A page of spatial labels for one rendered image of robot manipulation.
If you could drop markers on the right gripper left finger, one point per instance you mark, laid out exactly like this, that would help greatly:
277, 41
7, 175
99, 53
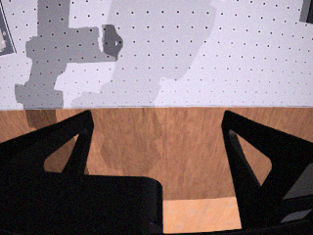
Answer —
29, 151

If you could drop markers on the grey perforated base plate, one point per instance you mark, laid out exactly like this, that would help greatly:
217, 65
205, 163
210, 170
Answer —
85, 54

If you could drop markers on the white tube carrier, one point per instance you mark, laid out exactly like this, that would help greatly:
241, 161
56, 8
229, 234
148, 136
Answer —
1, 38

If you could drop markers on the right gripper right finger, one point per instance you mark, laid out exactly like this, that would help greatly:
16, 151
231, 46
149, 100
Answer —
291, 175

